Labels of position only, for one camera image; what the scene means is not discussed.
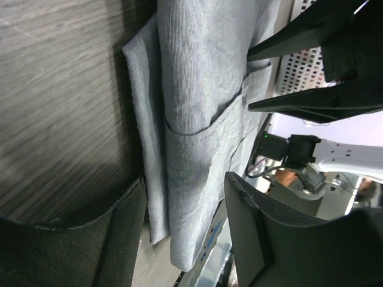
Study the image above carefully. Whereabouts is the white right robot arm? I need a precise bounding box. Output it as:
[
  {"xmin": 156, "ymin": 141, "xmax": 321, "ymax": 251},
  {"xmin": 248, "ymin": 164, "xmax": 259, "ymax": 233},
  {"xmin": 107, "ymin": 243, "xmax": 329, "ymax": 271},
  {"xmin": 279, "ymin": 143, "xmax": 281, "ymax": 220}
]
[{"xmin": 247, "ymin": 1, "xmax": 382, "ymax": 182}]

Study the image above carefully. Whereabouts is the white plastic laundry basket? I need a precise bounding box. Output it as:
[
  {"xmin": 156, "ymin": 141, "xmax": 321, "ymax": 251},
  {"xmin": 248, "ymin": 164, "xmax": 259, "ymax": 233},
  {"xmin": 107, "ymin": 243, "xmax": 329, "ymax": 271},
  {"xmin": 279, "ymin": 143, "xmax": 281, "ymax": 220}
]
[{"xmin": 273, "ymin": 0, "xmax": 336, "ymax": 96}]

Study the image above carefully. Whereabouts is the grey long sleeve shirt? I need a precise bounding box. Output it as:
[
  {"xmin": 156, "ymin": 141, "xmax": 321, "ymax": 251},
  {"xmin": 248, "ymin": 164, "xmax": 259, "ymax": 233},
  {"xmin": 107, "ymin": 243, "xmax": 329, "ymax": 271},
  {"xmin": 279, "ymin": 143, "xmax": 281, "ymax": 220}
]
[{"xmin": 123, "ymin": 1, "xmax": 280, "ymax": 271}]

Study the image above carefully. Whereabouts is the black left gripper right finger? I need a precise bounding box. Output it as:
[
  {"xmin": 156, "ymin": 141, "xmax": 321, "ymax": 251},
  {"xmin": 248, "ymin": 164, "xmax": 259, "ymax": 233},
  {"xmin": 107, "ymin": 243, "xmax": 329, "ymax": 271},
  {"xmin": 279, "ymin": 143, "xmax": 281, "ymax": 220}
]
[{"xmin": 224, "ymin": 172, "xmax": 382, "ymax": 286}]

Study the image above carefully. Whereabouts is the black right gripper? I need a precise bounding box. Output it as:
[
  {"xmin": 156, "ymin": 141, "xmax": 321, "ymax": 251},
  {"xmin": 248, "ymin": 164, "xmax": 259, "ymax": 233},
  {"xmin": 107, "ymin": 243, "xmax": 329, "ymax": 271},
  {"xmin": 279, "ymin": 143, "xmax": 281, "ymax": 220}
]
[{"xmin": 247, "ymin": 0, "xmax": 382, "ymax": 123}]

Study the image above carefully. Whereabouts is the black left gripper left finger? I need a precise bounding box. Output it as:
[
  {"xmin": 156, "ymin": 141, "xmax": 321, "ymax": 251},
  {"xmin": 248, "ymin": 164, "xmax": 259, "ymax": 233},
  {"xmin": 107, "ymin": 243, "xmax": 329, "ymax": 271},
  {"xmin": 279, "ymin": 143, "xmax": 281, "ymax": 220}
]
[{"xmin": 1, "ymin": 178, "xmax": 147, "ymax": 286}]

